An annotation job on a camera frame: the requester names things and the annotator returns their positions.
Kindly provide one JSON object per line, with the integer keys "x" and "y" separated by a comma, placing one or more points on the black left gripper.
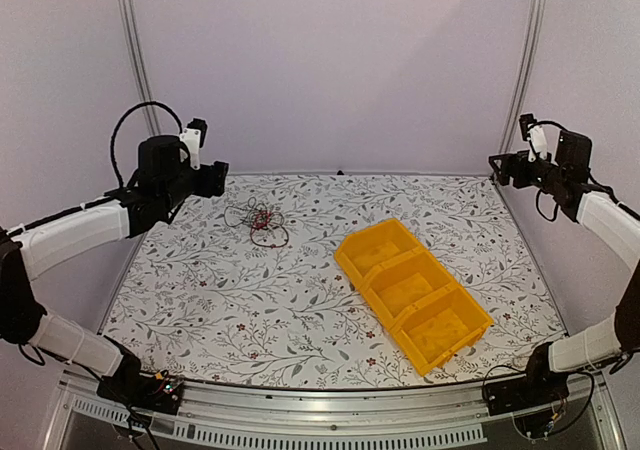
{"x": 213, "y": 179}

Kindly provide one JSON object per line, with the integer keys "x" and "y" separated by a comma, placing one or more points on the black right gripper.
{"x": 519, "y": 159}

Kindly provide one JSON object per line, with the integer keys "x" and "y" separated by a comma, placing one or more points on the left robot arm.
{"x": 169, "y": 171}

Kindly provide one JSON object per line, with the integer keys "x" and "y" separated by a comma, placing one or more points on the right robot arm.
{"x": 557, "y": 163}

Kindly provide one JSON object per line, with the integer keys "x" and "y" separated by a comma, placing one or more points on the floral table mat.
{"x": 245, "y": 288}

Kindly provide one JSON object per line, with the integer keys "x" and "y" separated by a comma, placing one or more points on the yellow three-compartment bin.
{"x": 426, "y": 311}

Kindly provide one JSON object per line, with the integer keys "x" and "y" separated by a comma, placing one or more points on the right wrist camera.
{"x": 533, "y": 134}

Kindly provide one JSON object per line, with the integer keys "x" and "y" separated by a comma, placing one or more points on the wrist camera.
{"x": 192, "y": 139}
{"x": 533, "y": 134}

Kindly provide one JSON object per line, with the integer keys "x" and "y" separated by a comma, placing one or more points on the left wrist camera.
{"x": 192, "y": 139}

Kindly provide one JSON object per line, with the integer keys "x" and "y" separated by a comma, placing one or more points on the right aluminium frame post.
{"x": 525, "y": 69}

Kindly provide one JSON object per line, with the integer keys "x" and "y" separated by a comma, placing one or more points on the aluminium frame post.
{"x": 134, "y": 49}
{"x": 525, "y": 69}

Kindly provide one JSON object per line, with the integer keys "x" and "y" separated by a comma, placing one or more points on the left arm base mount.
{"x": 160, "y": 392}

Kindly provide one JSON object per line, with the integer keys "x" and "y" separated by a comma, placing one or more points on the left aluminium frame post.
{"x": 134, "y": 49}

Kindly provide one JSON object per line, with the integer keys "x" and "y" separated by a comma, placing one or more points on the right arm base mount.
{"x": 536, "y": 385}

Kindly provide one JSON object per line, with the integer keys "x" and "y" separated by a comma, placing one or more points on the aluminium front rail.
{"x": 220, "y": 416}

